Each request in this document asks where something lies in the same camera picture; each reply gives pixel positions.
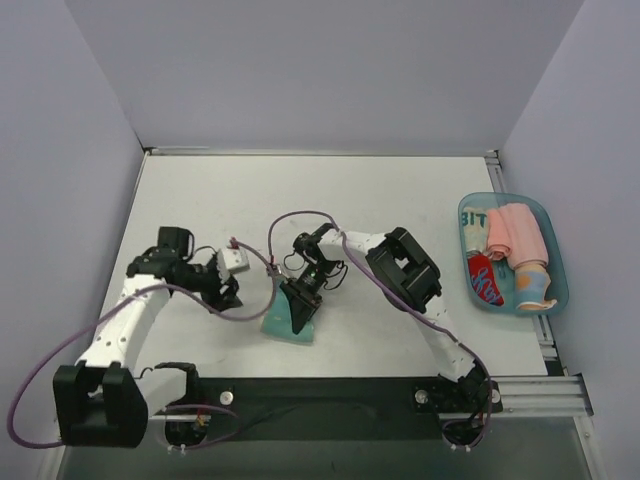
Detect yellow teal towel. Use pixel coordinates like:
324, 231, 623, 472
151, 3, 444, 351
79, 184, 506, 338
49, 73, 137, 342
260, 287, 314, 345

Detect red blue patterned towel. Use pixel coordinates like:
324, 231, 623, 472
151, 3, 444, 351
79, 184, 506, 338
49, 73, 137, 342
467, 254, 504, 306

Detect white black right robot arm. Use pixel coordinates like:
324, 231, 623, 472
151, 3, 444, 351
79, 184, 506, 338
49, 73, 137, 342
281, 223, 500, 410

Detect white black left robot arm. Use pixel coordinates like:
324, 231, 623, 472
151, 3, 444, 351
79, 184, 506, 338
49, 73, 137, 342
53, 226, 249, 448

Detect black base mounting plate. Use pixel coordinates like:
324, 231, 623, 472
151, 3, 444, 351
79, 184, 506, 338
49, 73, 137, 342
154, 377, 503, 448

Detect white rolled towel blue letters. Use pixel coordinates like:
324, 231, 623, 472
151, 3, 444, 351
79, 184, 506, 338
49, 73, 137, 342
460, 206, 489, 257

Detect pink rolled towel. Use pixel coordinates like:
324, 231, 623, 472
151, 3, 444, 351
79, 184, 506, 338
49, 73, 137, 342
485, 203, 549, 270

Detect peach blue rolled towel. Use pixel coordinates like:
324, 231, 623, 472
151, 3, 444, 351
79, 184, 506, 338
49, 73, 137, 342
514, 263, 557, 311

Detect blue plastic basket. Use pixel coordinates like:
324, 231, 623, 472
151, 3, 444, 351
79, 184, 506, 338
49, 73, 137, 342
458, 192, 569, 316

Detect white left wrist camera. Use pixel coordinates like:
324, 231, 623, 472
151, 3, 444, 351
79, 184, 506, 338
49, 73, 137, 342
216, 247, 250, 277

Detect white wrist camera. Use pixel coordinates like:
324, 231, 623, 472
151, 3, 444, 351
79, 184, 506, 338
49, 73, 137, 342
267, 263, 286, 281
216, 247, 250, 277

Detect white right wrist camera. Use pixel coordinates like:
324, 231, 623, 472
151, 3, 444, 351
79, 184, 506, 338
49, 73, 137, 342
267, 263, 286, 281

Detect aluminium right frame rail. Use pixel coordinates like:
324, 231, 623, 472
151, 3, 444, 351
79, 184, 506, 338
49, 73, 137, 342
484, 150, 568, 376

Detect aluminium frame rail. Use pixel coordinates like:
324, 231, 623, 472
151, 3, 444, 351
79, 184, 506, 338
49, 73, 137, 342
484, 150, 568, 376
149, 372, 594, 420

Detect aluminium front frame rail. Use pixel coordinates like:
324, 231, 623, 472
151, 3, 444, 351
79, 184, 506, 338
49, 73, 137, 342
149, 372, 594, 420

